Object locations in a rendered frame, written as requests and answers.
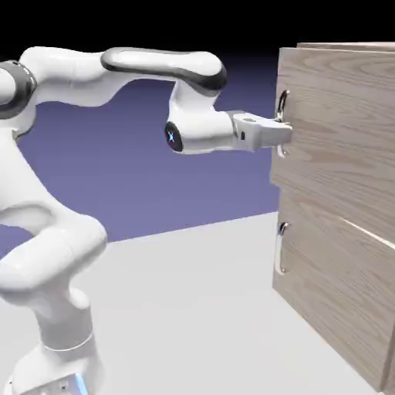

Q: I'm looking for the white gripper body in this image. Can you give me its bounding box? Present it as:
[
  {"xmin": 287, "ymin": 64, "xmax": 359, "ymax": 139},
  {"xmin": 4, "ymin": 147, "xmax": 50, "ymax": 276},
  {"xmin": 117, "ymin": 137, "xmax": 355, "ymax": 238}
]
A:
[{"xmin": 253, "ymin": 118, "xmax": 293, "ymax": 154}]

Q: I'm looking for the dark curved metal handle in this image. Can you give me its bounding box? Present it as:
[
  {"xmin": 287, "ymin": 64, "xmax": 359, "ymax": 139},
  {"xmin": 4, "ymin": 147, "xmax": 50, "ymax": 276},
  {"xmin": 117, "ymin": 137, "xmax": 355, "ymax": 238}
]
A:
[{"xmin": 274, "ymin": 89, "xmax": 291, "ymax": 159}]

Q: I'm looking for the large light wood door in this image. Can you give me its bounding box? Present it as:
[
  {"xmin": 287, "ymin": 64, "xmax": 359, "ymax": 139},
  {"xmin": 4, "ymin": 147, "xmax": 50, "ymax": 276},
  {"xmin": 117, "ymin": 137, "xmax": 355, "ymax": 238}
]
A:
[{"xmin": 270, "ymin": 47, "xmax": 395, "ymax": 244}]

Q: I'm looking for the small light wood door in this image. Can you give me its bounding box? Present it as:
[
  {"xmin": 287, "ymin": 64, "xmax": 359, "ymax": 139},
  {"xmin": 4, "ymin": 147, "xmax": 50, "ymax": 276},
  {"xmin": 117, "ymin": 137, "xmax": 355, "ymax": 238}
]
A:
[{"xmin": 272, "ymin": 187, "xmax": 395, "ymax": 392}]

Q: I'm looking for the light wood cabinet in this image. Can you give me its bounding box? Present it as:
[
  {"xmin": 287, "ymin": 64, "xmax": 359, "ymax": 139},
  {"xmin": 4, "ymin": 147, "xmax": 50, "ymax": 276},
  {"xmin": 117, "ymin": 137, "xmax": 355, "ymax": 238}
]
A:
[{"xmin": 270, "ymin": 42, "xmax": 395, "ymax": 394}]

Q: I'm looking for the silver curved metal handle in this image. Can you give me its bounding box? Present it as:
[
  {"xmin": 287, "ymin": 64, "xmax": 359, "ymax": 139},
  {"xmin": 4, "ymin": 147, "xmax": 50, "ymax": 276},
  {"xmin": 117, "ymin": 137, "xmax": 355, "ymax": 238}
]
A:
[{"xmin": 275, "ymin": 221, "xmax": 290, "ymax": 275}]

